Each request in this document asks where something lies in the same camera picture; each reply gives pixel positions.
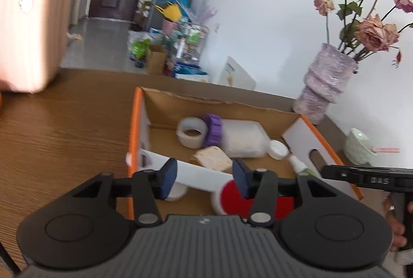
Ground clear plastic jar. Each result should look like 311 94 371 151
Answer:
202 114 270 158

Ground white jar lid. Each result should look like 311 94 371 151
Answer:
267 140 290 160

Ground white orange power adapter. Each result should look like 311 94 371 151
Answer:
190 146 232 172

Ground green spray bottle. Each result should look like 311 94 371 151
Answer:
288 154 321 178

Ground person's right hand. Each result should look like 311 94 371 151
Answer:
383 196 407 252

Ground small white container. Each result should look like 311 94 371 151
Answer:
165 183 188 202

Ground red white round lid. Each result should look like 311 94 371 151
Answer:
211 180 294 220

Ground red cardboard box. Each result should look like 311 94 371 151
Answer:
125 86 364 221

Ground pink spoon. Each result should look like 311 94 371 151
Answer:
372 147 400 154

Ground light green bowl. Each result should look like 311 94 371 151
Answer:
343 128 377 165

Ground white tape roll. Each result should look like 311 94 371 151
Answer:
176 117 208 149

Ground purple textured vase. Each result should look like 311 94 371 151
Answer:
293 43 358 126

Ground yellow blue clutter pile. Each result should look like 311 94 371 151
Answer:
128 0 217 83

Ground dried pink roses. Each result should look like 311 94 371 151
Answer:
314 0 412 67

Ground pink suitcase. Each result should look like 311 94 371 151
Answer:
1 0 72 93

